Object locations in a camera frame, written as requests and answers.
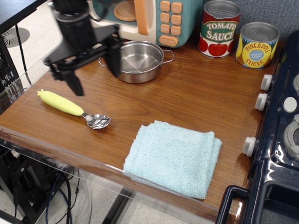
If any white stove knob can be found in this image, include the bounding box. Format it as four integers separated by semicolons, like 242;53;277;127
242;137;257;157
260;74;272;92
255;93;268;112

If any blue cable under table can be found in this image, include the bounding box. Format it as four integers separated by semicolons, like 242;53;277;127
43;172;73;224

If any white stove knob middle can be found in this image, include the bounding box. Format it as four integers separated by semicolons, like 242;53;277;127
255;93;268;112

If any tomato sauce can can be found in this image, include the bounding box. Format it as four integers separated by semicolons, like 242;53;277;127
198;0;241;58

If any pineapple slices can yellow label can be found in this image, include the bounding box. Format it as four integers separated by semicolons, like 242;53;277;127
235;22;280;69

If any light blue towel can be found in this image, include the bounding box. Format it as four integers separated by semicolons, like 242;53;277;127
123;121;222;199

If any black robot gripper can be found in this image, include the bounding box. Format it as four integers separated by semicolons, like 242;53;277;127
44;0;121;96

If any small stainless steel pot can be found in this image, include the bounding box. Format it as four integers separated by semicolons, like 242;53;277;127
98;39;176;85

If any white stove knob front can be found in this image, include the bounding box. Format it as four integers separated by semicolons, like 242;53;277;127
242;137;257;157

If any toy microwave oven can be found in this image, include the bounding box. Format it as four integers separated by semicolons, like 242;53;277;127
89;0;203;48

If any black desk at left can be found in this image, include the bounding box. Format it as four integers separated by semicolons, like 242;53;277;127
0;0;54;98

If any spoon with yellow-green handle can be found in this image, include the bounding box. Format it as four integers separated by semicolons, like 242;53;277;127
37;89;110;130

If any white stove knob rear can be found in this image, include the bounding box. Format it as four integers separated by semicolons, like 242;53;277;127
260;74;272;92

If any black cable under table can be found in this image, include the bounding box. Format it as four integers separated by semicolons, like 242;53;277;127
28;168;82;224

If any dark blue toy stove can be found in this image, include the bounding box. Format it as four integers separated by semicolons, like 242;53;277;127
215;30;299;224

